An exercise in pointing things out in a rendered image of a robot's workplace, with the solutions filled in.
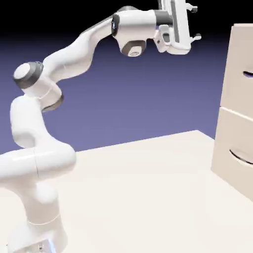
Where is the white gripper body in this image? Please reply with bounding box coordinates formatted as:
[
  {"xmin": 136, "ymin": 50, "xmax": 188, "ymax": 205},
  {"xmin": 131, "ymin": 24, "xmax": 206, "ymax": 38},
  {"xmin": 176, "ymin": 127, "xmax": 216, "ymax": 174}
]
[{"xmin": 160, "ymin": 0, "xmax": 192, "ymax": 55}]

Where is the cream painted cabinet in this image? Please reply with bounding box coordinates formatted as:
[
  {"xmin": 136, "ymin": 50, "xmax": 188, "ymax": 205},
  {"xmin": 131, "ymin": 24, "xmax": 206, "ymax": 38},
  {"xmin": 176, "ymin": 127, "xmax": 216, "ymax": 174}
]
[{"xmin": 210, "ymin": 23, "xmax": 253, "ymax": 203}]

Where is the cream drawer front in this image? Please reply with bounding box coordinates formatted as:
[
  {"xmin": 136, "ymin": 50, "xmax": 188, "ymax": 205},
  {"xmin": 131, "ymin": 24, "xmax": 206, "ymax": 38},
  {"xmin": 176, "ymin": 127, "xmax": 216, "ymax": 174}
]
[
  {"xmin": 211, "ymin": 106, "xmax": 253, "ymax": 203},
  {"xmin": 220, "ymin": 23, "xmax": 253, "ymax": 120}
]

